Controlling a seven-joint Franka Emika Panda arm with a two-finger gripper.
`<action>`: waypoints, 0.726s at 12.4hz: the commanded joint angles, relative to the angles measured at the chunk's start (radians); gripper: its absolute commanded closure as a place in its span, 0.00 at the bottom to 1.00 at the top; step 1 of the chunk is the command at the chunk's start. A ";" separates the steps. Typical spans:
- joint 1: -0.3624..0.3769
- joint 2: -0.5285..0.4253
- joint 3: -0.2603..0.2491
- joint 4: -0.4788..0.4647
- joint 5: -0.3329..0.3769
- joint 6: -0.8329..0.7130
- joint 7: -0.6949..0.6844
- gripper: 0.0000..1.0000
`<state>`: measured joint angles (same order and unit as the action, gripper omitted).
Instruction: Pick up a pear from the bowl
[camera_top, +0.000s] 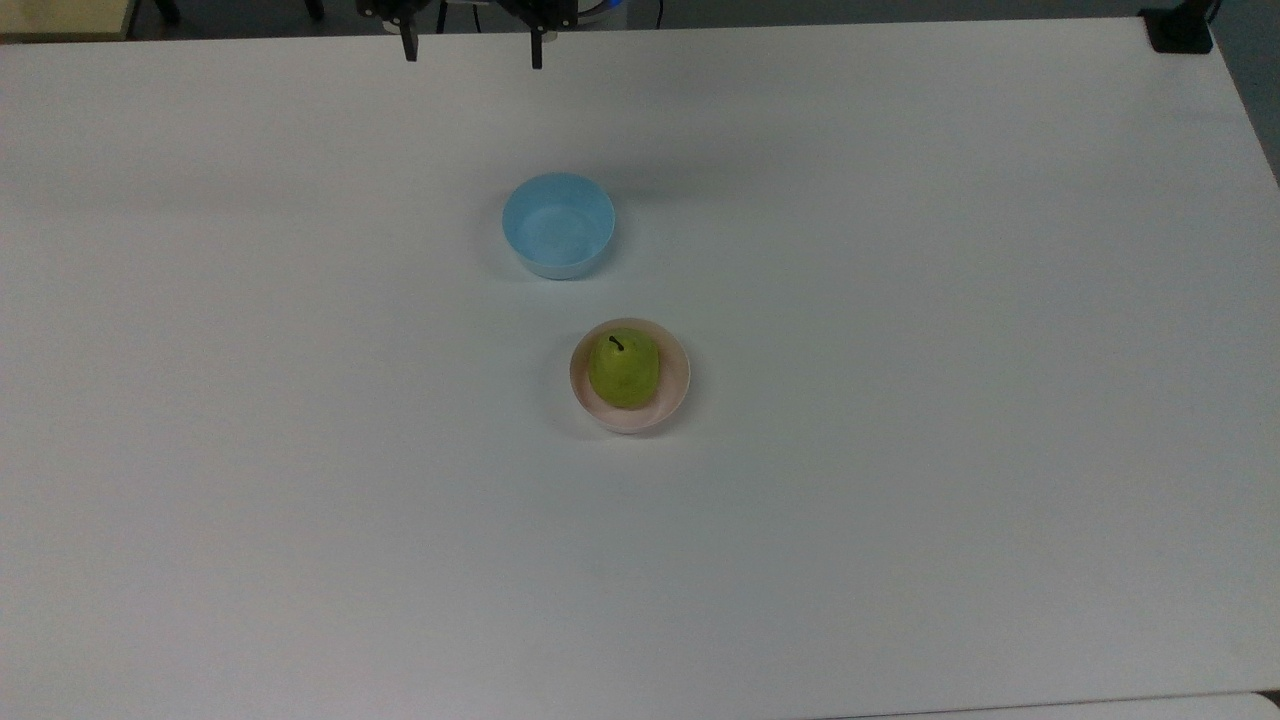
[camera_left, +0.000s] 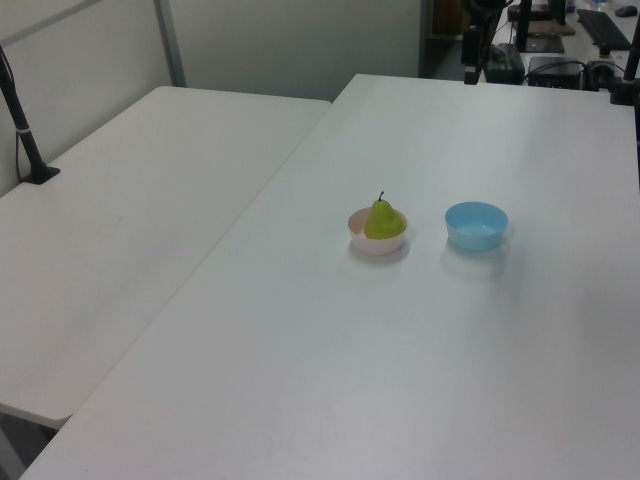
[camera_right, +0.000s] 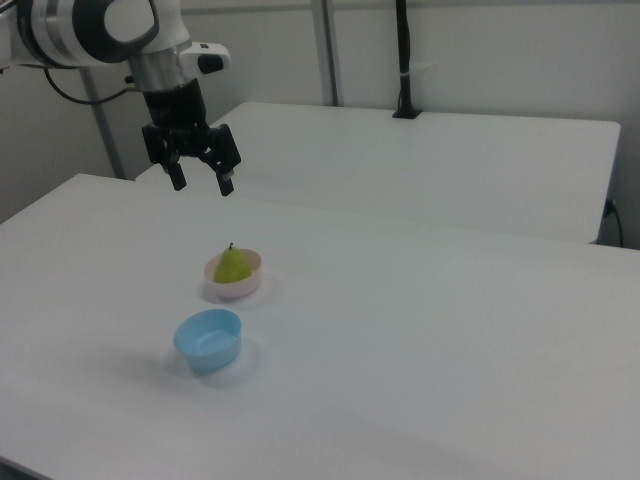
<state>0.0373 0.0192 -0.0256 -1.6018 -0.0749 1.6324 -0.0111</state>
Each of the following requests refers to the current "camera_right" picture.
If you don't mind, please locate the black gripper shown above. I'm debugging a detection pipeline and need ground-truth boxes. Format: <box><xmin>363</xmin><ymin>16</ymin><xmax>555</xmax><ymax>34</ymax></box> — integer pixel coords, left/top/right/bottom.
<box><xmin>141</xmin><ymin>79</ymin><xmax>243</xmax><ymax>197</ymax></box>

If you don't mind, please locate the green pear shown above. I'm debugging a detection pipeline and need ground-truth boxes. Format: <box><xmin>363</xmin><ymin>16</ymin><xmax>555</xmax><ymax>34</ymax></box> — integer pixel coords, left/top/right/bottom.
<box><xmin>213</xmin><ymin>241</ymin><xmax>254</xmax><ymax>285</ymax></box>

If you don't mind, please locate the pink plastic bowl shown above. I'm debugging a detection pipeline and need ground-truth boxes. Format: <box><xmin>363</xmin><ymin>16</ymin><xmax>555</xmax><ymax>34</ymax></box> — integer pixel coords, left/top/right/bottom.
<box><xmin>202</xmin><ymin>248</ymin><xmax>264</xmax><ymax>302</ymax></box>

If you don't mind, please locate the blue plastic bowl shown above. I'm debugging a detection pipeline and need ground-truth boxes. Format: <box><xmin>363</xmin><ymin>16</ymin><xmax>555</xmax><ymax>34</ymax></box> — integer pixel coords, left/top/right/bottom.
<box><xmin>172</xmin><ymin>308</ymin><xmax>243</xmax><ymax>377</ymax></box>

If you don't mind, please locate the white rectangular table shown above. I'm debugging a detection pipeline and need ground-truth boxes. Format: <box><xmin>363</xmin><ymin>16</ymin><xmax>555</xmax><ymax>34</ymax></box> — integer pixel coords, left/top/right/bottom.
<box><xmin>133</xmin><ymin>101</ymin><xmax>623</xmax><ymax>246</ymax></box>

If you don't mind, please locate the slanted grey metal frame post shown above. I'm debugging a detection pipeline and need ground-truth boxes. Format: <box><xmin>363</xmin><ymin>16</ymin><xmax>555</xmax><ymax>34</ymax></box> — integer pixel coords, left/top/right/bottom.
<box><xmin>79</xmin><ymin>67</ymin><xmax>127</xmax><ymax>181</ymax></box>

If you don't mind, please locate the black cable on robot arm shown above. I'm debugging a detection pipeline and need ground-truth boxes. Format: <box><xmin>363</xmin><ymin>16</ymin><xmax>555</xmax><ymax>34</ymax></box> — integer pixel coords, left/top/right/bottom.
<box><xmin>43</xmin><ymin>64</ymin><xmax>142</xmax><ymax>105</ymax></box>

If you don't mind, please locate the wide grey metal frame post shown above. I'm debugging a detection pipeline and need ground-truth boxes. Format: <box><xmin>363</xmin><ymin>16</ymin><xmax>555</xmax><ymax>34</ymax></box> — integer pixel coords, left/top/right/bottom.
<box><xmin>310</xmin><ymin>0</ymin><xmax>344</xmax><ymax>107</ymax></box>

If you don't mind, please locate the black camera pole with clamp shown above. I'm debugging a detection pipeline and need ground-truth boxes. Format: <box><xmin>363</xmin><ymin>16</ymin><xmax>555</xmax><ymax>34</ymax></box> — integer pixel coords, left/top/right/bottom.
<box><xmin>391</xmin><ymin>0</ymin><xmax>424</xmax><ymax>120</ymax></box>

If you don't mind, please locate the black wall cable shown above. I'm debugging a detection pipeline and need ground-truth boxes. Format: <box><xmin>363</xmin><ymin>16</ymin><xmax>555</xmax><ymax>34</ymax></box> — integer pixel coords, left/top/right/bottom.
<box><xmin>605</xmin><ymin>198</ymin><xmax>626</xmax><ymax>247</ymax></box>

